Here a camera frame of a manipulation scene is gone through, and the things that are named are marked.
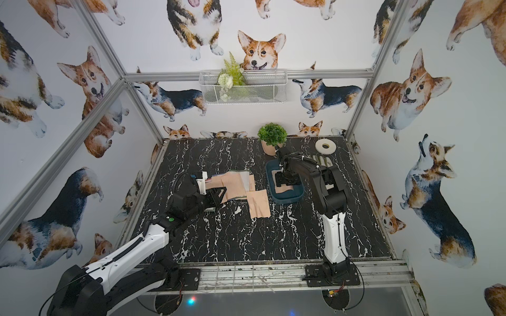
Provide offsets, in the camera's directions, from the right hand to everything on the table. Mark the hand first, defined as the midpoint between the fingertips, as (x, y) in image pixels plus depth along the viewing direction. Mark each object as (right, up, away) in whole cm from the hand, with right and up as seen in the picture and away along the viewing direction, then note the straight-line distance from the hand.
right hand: (284, 183), depth 100 cm
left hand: (-25, +2, -20) cm, 32 cm away
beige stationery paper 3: (-1, -2, -3) cm, 4 cm away
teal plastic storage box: (0, -5, -8) cm, 10 cm away
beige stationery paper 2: (-16, 0, 0) cm, 16 cm away
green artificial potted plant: (-6, +25, 0) cm, 26 cm away
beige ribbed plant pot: (-7, +17, +7) cm, 20 cm away
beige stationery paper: (-13, -9, -7) cm, 17 cm away
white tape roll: (+23, +18, +17) cm, 34 cm away
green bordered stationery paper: (-25, +5, +5) cm, 25 cm away
